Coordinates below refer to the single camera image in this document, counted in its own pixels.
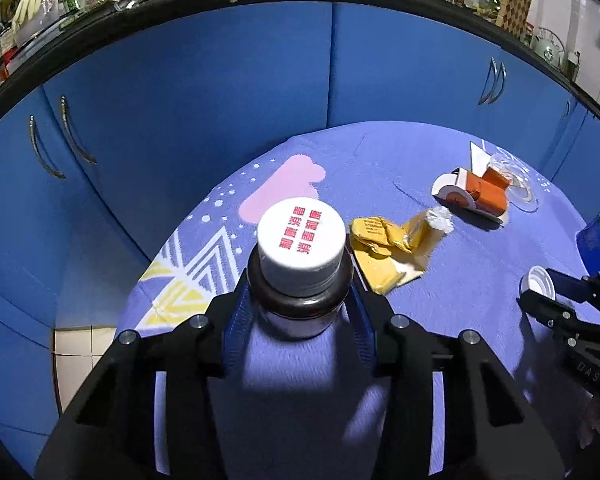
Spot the brown bottle with white cap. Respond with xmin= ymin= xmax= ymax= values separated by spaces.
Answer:
xmin=246 ymin=199 xmax=356 ymax=341

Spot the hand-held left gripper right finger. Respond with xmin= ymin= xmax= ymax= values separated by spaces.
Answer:
xmin=347 ymin=282 xmax=566 ymax=480

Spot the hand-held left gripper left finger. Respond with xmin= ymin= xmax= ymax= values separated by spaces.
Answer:
xmin=34 ymin=267 xmax=255 ymax=480

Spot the orange and white carton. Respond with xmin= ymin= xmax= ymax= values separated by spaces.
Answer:
xmin=431 ymin=166 xmax=512 ymax=224

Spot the blue printed tablecloth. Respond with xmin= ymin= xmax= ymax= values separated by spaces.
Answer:
xmin=116 ymin=120 xmax=600 ymax=480

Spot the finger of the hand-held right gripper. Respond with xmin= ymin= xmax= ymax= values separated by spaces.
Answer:
xmin=517 ymin=289 xmax=600 ymax=357
xmin=546 ymin=268 xmax=600 ymax=328

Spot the blue paper cup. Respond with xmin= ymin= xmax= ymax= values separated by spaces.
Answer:
xmin=576 ymin=211 xmax=600 ymax=273

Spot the clear plastic lid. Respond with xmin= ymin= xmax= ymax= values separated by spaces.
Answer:
xmin=487 ymin=149 xmax=540 ymax=213

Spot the pale green teapot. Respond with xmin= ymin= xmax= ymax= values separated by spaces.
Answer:
xmin=531 ymin=27 xmax=563 ymax=68

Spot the checkered wooden cutting board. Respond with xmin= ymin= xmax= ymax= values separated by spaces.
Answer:
xmin=496 ymin=0 xmax=534 ymax=38

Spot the crumpled yellow wrapper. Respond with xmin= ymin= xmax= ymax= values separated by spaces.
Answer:
xmin=349 ymin=207 xmax=455 ymax=295

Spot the white bottle cap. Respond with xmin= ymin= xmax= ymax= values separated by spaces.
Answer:
xmin=520 ymin=266 xmax=556 ymax=301

